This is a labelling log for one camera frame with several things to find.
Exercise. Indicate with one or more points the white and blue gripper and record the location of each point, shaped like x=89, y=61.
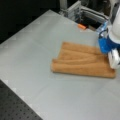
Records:
x=111, y=48

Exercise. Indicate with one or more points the tan terry cloth towel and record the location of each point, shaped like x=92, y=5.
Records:
x=82, y=60

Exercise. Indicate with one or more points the orange clamp near arm base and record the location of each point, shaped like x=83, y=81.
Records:
x=81, y=26

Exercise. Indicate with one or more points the black perforated optical breadboard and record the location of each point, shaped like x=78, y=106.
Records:
x=14, y=108

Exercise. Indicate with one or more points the aluminium frame rail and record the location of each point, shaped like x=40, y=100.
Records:
x=83, y=10

